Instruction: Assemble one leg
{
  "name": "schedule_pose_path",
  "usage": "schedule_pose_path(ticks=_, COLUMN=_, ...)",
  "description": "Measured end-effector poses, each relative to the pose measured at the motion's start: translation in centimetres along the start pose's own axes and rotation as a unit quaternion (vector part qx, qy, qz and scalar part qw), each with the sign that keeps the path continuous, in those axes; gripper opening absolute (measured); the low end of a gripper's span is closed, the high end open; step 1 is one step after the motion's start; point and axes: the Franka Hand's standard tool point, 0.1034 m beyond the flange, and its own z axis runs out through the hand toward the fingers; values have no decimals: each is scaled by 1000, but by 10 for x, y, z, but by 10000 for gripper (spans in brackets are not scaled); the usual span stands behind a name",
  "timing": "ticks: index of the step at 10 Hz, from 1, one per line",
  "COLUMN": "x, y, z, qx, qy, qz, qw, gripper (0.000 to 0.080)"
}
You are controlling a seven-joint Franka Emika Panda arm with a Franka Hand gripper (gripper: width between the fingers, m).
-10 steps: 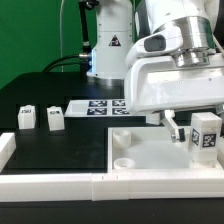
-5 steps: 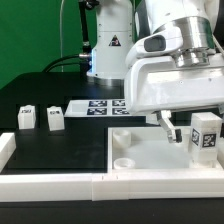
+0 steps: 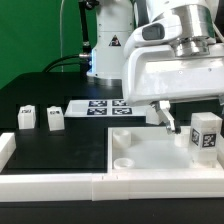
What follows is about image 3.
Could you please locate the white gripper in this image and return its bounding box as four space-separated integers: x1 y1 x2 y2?
122 18 224 134

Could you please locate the white square tabletop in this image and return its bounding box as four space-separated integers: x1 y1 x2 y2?
108 126 224 171

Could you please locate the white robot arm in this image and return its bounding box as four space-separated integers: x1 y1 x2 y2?
87 0 224 133

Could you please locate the white marker base plate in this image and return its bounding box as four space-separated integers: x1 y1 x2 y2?
65 99 147 117

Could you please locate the white front fence wall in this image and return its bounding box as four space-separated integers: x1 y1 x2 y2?
0 171 224 202

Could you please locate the white fence wall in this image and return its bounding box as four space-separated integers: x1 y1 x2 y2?
0 171 224 202
0 133 16 173

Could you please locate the black cable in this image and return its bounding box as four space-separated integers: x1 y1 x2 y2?
41 54 92 73

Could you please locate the grey thin cable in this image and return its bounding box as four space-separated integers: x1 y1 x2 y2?
59 0 66 73

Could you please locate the white left fence wall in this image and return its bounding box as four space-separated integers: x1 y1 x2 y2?
0 133 16 173

